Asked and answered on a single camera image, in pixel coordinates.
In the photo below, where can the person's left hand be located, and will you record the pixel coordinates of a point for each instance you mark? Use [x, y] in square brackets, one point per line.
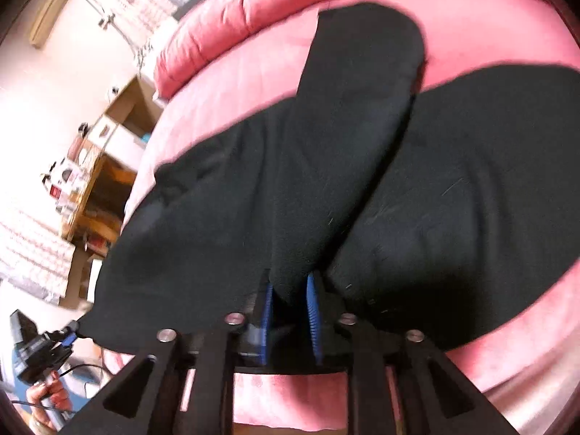
[50, 398]

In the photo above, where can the white wall controller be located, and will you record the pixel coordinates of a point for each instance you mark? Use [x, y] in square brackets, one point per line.
[108, 21]

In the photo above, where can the light wooden shelf unit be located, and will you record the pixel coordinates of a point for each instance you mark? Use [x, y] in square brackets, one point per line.
[131, 99]

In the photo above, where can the white patterned cloth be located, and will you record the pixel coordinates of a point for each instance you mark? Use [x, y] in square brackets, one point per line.
[31, 253]

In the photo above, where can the beige air conditioner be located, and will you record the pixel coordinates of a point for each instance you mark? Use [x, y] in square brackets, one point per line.
[52, 9]

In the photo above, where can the white printed box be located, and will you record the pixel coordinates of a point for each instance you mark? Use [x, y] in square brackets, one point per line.
[65, 181]

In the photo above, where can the pink bed blanket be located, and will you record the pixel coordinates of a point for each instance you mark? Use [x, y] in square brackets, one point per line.
[498, 362]

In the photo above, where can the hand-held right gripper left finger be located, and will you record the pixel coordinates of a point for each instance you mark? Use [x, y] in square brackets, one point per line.
[267, 308]

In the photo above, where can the white drawer cabinet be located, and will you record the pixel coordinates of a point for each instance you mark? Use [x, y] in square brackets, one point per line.
[122, 145]

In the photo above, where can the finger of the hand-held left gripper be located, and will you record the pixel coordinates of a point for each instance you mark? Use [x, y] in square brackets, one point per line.
[67, 337]

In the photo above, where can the black pants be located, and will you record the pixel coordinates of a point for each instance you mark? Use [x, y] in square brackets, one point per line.
[272, 167]

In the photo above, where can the black white floral cloth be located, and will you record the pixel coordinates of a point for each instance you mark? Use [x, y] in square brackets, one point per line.
[144, 56]

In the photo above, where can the rolled pink duvet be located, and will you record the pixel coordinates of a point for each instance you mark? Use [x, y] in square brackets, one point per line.
[272, 4]

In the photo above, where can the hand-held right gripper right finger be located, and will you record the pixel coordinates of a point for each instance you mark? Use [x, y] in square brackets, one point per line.
[313, 321]

